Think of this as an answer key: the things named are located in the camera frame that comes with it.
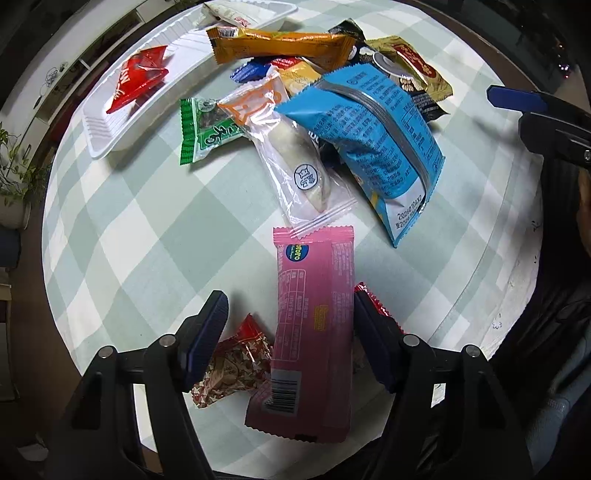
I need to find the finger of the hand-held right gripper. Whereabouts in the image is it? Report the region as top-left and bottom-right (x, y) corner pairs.
(486, 84), (561, 114)

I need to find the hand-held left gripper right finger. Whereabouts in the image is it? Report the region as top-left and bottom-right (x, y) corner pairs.
(353, 291), (536, 480)

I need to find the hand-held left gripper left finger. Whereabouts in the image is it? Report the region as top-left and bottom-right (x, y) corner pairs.
(46, 290), (230, 480)

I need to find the red and white nut packet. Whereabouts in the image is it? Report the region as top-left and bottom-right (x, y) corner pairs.
(191, 314), (274, 409)

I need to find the shiny red snack packet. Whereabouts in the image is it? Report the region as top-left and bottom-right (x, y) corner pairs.
(353, 282), (406, 335)

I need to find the pink snack bar packet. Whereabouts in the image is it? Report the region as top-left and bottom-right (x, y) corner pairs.
(245, 225), (355, 445)

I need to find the large light blue snack packet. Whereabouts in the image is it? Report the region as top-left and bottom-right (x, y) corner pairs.
(276, 63), (446, 248)

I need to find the clear bun packet orange print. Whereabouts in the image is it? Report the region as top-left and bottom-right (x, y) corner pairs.
(217, 74), (358, 227)

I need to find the green snack packet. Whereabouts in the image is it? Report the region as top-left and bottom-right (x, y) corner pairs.
(179, 97), (247, 165)

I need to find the orange snack bar packet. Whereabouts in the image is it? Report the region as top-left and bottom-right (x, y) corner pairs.
(206, 25), (358, 65)

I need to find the dark blue snack packet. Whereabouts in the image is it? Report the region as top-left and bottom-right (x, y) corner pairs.
(231, 56), (301, 84)

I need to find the red triangular snack packet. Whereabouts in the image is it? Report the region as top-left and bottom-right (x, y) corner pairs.
(105, 45), (172, 114)

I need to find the white plastic tray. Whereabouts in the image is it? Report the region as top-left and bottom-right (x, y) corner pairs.
(83, 0), (298, 160)

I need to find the gold brown snack packet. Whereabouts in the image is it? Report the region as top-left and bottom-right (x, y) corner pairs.
(365, 34), (454, 102)

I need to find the person's dark clothing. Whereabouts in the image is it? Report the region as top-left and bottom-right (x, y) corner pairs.
(480, 161), (591, 480)

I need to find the black snack packet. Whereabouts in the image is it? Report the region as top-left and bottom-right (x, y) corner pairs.
(325, 18), (451, 123)

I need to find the yellow snack packet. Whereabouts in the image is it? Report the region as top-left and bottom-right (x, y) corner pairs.
(270, 58), (326, 97)

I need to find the potted plant in white pot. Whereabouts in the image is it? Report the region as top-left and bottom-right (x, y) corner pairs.
(0, 122), (51, 230)

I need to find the white tv cabinet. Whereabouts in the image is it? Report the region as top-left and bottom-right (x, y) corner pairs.
(0, 0), (153, 125)

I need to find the white packet with red label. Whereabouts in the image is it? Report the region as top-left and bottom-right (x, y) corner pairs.
(199, 1), (257, 29)

